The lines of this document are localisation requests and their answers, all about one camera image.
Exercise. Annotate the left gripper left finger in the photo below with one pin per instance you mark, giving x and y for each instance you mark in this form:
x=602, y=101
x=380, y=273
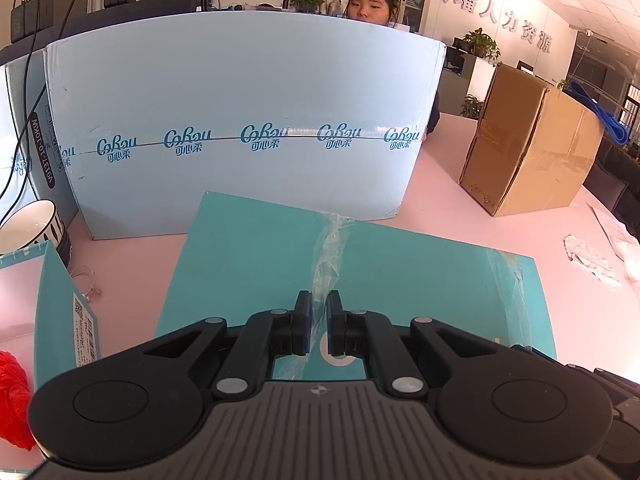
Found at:
x=143, y=403

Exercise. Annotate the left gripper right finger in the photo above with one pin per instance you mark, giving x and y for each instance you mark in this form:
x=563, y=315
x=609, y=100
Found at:
x=506, y=404

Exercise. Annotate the red plastic bag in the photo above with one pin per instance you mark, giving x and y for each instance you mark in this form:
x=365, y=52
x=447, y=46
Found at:
x=14, y=399

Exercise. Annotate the teal box lid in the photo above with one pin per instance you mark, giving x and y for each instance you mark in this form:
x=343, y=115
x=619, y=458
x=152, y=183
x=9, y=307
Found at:
x=244, y=256

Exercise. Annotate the open teal box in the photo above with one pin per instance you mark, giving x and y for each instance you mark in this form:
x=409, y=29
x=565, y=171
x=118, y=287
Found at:
x=46, y=324

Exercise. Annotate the clear plastic wrapper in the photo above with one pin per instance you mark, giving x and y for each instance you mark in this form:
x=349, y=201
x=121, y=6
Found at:
x=590, y=259

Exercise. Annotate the white ceramic bowl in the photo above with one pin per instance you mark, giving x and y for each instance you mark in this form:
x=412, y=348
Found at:
x=35, y=223

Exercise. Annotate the brown cardboard box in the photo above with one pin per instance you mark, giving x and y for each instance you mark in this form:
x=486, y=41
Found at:
x=533, y=146

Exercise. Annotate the large light-blue carton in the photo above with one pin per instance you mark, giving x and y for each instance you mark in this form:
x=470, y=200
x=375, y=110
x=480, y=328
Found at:
x=325, y=114

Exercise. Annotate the black power strip shelf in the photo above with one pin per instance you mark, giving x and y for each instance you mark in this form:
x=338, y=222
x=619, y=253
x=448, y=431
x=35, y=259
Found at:
x=125, y=13

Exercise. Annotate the wire earrings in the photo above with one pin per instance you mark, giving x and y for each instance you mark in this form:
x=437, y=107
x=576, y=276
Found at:
x=85, y=280

